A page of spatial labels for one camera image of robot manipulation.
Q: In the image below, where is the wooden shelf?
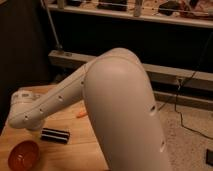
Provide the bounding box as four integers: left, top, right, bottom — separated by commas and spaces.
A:
46, 0, 213, 29

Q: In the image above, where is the metal pole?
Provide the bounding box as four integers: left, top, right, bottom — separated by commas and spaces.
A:
41, 0, 63, 51

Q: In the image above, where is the black cable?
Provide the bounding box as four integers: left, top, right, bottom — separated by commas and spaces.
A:
156, 29, 213, 141

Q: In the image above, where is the orange bowl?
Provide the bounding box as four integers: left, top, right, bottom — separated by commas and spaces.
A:
7, 140, 40, 171

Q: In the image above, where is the orange carrot toy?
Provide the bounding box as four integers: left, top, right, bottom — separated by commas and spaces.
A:
76, 111, 87, 118

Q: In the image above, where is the wooden beam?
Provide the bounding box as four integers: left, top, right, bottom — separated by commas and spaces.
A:
49, 50, 213, 91

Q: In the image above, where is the black striped eraser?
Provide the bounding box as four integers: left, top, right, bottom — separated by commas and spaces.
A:
40, 128, 70, 144

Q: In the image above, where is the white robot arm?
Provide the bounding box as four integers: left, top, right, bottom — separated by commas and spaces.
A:
8, 48, 172, 171

